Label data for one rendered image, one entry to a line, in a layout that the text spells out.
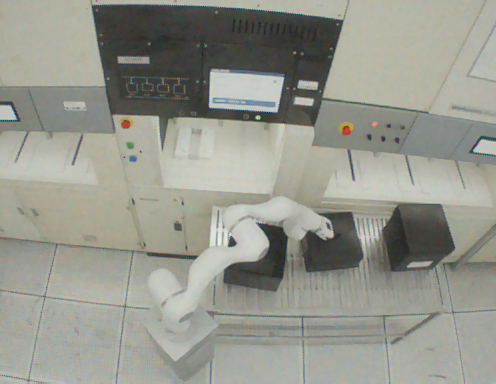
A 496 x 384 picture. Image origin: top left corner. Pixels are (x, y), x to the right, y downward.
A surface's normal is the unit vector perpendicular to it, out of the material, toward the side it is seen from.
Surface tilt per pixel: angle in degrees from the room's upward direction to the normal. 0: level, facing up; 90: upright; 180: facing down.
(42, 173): 0
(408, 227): 0
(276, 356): 0
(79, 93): 90
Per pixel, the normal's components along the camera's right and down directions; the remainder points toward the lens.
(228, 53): -0.01, 0.82
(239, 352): 0.09, -0.56
